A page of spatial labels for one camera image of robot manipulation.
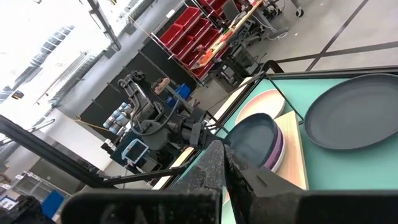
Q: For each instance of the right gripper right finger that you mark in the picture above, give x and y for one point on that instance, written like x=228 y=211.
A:
x=311 y=208

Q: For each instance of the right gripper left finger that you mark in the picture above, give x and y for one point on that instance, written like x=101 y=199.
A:
x=140 y=208

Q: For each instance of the purple plate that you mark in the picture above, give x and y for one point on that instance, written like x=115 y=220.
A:
x=276 y=149

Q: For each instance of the peach plate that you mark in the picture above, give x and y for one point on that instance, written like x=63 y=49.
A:
x=258 y=104

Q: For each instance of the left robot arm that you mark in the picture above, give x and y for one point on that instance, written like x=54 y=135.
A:
x=155 y=130

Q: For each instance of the blue storage bin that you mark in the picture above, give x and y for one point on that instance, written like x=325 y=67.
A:
x=183 y=91

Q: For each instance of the pale framed small screen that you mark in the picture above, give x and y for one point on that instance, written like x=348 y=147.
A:
x=135 y=151

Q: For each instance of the red storage bin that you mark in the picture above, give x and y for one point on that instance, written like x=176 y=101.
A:
x=202 y=71
x=171 y=34
x=210 y=39
x=214 y=4
x=199 y=29
x=188 y=17
x=183 y=46

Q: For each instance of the black equipment cart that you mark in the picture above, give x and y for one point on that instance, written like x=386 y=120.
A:
x=230 y=74

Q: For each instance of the blue box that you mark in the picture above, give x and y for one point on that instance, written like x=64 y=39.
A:
x=53 y=203

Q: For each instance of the long wooden workbench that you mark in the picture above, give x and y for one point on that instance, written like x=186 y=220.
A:
x=231 y=32

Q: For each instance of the caster wheel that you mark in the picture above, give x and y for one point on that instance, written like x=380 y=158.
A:
x=299 y=12

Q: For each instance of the black rig frame beam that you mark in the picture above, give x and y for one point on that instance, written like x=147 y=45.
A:
x=46 y=152

